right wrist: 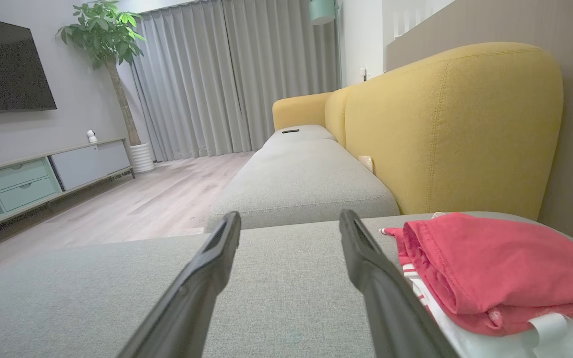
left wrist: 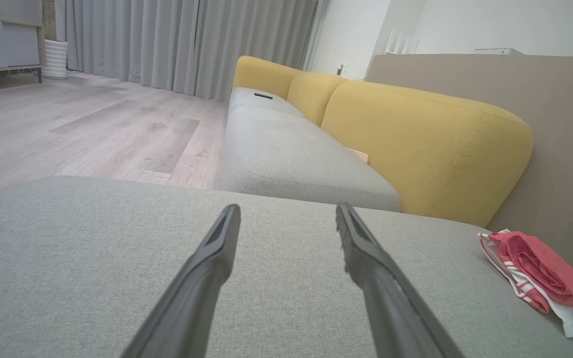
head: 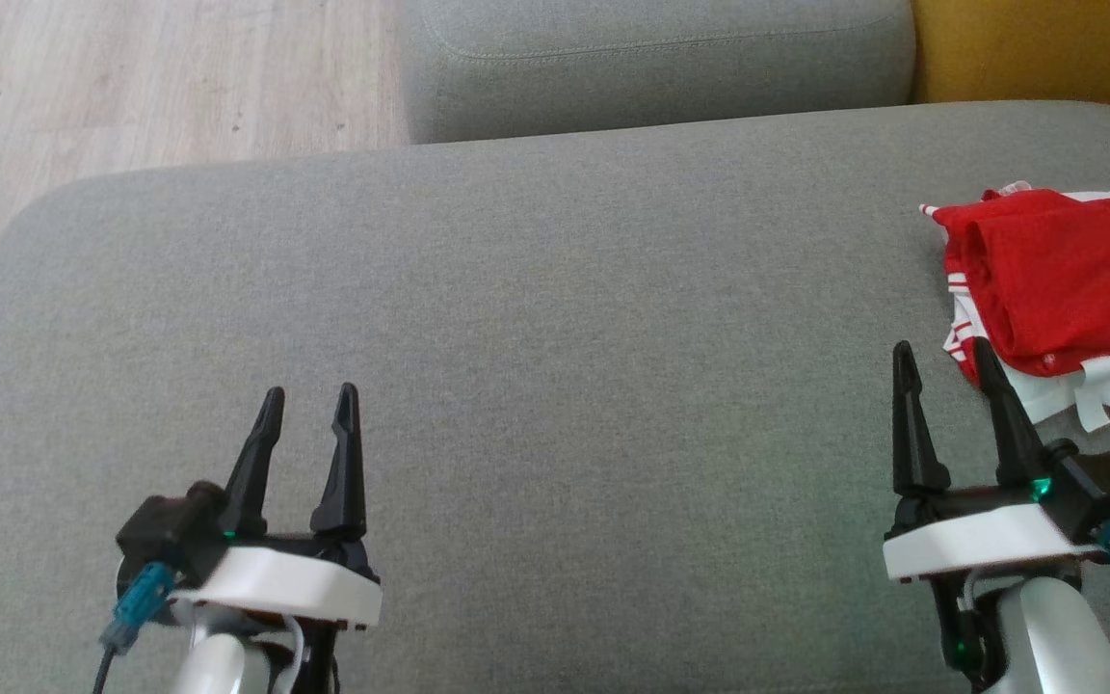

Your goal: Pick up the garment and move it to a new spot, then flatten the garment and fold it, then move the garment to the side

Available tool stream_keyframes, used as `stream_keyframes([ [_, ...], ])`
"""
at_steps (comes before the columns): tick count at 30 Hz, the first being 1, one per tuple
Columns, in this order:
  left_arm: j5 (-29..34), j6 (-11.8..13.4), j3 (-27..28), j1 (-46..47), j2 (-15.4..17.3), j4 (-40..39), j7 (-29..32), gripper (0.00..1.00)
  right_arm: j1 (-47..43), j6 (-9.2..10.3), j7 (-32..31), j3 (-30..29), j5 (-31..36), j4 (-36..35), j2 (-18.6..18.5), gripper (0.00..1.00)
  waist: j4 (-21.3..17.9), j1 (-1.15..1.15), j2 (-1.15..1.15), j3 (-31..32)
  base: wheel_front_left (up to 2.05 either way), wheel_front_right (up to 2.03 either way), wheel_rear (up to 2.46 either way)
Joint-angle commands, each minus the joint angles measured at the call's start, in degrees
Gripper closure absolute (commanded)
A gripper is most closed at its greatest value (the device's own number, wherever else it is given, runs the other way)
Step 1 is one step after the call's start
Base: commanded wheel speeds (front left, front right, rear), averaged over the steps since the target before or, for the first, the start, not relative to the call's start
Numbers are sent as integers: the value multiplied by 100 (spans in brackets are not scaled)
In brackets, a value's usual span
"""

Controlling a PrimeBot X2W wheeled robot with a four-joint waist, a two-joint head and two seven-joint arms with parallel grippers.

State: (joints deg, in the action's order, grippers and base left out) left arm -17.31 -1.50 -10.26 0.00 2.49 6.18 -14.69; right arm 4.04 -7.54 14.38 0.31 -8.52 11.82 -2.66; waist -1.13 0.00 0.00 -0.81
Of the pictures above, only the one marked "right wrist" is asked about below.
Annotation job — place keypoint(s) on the grey green television cabinet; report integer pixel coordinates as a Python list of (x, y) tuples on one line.
[(87, 164)]

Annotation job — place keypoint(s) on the small beige card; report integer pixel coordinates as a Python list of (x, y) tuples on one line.
[(366, 164)]

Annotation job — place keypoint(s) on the small white security camera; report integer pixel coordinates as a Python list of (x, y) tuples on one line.
[(91, 136)]

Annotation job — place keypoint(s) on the red white basketball jersey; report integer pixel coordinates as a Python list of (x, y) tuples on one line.
[(505, 263)]

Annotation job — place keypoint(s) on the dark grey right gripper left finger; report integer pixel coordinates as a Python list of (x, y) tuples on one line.
[(192, 298)]

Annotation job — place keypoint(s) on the grey sofa seat cushion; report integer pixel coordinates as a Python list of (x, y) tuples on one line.
[(301, 184), (301, 136)]

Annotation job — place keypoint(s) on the yellow sofa armrest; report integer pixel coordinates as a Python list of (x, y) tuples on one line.
[(299, 109)]

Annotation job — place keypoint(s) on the white ribbed plant pot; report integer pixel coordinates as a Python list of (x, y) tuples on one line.
[(142, 158)]

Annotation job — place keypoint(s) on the yellow sofa back cushion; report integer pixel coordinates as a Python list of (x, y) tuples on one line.
[(455, 129), (336, 114)]

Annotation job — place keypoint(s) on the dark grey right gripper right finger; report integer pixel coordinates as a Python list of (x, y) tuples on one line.
[(391, 308)]

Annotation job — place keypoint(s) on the grey sofa seat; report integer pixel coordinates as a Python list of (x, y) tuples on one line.
[(92, 298)]

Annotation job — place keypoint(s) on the black flat television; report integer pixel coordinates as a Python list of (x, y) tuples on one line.
[(3, 69)]

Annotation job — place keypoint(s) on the green potted tree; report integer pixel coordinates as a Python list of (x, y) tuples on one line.
[(105, 35)]

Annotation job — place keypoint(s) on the white wall slats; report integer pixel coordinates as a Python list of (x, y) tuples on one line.
[(416, 17)]

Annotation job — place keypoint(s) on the grey curtain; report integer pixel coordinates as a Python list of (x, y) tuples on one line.
[(227, 74)]

